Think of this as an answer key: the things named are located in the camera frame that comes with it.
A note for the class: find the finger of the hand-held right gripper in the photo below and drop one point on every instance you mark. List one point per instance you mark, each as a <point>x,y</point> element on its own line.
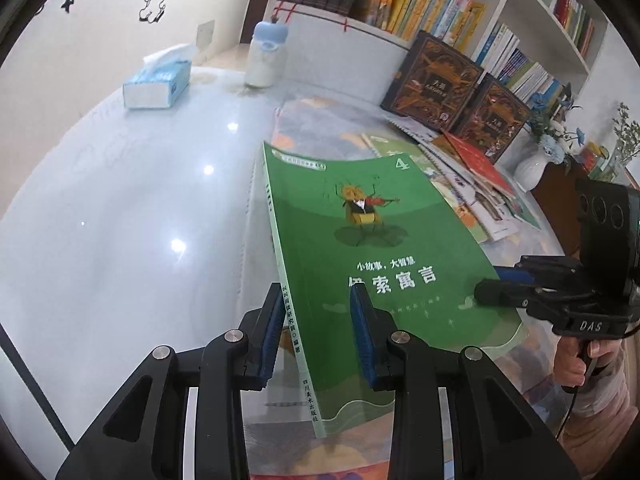
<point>500,295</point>
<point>515,274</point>

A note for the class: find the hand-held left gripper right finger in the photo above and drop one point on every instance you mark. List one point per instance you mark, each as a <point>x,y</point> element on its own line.
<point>365,340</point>

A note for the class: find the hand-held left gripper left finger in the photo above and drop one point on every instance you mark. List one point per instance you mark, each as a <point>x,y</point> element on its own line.
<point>267,350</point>

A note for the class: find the green beetle violin book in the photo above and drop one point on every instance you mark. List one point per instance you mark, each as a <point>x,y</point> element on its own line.
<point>380,240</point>

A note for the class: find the person's right forearm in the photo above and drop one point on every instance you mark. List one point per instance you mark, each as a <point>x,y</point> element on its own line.
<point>605,410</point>

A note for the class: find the row of pale slim books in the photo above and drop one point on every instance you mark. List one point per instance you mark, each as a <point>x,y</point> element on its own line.
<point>515,65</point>

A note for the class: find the row of red yellow books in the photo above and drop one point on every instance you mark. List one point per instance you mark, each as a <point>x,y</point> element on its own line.
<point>570,10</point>

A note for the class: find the row of colourful thin books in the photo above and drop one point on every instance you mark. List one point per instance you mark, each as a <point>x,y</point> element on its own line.
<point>435,5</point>

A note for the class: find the person's right hand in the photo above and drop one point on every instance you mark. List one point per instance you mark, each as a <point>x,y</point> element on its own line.
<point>565,365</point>

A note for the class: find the white booklet with square code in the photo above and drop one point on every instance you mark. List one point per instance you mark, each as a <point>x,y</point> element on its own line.
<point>502,232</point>

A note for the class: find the brown wooden cabinet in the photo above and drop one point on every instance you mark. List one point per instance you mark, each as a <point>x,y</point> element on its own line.
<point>555,200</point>

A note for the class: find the colourful storage jars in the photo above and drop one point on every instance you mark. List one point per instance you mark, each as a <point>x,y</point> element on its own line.
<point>592,157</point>

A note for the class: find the white ribbed vase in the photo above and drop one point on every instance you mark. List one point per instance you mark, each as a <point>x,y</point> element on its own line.
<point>530,172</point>

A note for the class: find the glass vase with dried flowers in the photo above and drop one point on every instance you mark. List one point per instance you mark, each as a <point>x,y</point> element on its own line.
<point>627,135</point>

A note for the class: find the red cover book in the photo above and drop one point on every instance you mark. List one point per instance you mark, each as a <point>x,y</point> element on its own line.
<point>475,160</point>

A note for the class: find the blue white artificial flowers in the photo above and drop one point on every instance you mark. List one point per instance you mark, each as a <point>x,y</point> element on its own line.
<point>550,145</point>

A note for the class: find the dark ornate encyclopedia book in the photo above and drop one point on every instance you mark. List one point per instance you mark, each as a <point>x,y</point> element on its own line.
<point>492,120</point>
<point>432,85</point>

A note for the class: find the pale green landscape book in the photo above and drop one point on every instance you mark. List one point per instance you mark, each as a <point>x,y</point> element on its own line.
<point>385,147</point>

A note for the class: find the white blue water bottle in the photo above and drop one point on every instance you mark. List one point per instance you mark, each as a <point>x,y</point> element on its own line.
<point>265,65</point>

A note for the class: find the blue tissue box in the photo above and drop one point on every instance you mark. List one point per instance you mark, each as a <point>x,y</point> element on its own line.
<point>150,90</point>

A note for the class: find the white bookcase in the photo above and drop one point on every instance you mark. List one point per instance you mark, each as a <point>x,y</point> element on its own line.
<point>325,40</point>

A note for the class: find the white wall vent panel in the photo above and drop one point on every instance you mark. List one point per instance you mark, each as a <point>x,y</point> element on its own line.
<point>205,35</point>

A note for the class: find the black star wall decal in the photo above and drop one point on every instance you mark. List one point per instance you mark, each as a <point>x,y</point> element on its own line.
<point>67,4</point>

